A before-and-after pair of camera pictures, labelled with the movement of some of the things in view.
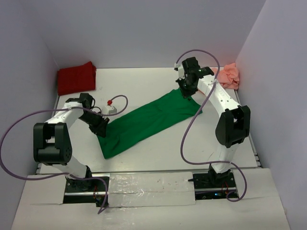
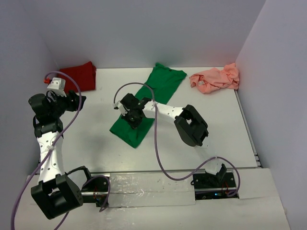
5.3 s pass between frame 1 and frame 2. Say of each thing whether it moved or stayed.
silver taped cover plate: stayed
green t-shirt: moved
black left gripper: moved
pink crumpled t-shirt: stayed
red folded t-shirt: stayed
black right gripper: moved
